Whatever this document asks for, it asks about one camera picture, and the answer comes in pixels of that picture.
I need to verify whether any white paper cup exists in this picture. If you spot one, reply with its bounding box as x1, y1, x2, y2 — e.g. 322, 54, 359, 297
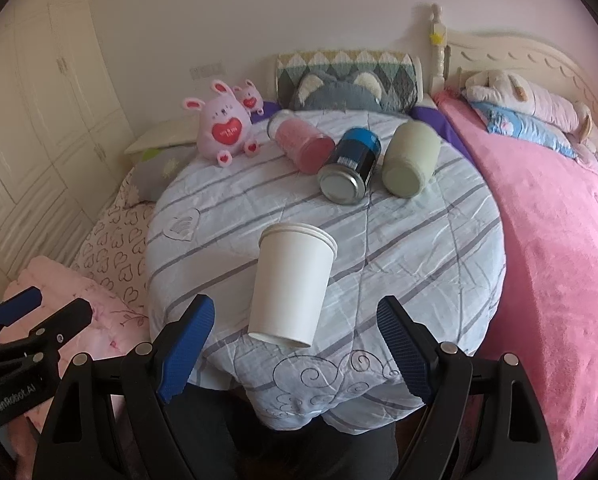
248, 223, 338, 349

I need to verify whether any green ceramic cup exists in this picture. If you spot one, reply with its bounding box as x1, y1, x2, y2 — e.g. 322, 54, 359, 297
381, 120, 441, 198

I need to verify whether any pink floral quilt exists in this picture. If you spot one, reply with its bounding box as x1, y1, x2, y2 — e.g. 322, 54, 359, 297
0, 254, 151, 480

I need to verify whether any heart pattern bedsheet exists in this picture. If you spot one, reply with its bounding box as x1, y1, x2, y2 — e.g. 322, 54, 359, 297
70, 170, 155, 310

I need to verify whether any blue striped quilt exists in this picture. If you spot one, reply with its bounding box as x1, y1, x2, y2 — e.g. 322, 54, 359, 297
144, 108, 507, 435

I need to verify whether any pink fleece blanket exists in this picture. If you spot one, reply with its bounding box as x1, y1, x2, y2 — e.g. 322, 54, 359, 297
435, 92, 598, 479

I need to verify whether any cream wardrobe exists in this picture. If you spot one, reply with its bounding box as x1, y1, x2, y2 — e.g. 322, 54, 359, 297
0, 0, 134, 299

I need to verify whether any black blue metal can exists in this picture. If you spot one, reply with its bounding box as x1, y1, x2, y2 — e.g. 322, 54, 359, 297
317, 127, 381, 205

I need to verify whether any grey dotted pillow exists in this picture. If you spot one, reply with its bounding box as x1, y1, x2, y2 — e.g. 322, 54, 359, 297
126, 145, 197, 207

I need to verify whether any pink glass jar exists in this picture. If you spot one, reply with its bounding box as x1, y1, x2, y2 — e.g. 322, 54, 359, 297
267, 110, 336, 174

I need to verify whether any large pink bunny plush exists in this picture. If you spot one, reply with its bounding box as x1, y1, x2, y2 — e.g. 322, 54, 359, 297
182, 79, 259, 167

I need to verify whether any blue cartoon pillow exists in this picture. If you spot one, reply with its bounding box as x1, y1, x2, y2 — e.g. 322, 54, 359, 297
468, 101, 576, 159

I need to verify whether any purple sheet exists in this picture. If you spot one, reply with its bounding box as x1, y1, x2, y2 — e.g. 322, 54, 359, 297
251, 100, 471, 159

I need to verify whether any grey cat plush pillow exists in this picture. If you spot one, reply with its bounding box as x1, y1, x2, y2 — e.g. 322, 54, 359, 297
288, 72, 400, 113

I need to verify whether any small pink bunny plush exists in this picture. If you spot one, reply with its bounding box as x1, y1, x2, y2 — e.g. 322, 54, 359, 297
233, 79, 264, 116

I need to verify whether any white dog plush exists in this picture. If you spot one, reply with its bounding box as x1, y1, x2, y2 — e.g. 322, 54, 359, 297
465, 70, 598, 153

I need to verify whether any green diamond pattern cushion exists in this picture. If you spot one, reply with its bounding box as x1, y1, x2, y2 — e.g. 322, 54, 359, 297
275, 49, 425, 113

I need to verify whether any cream wooden headboard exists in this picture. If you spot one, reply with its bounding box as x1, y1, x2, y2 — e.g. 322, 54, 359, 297
428, 3, 598, 127

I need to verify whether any yellow star ornament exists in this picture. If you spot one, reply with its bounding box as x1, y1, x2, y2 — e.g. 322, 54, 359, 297
429, 32, 444, 46

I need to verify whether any white wall socket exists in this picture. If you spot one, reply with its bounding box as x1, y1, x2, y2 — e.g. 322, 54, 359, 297
189, 62, 225, 80

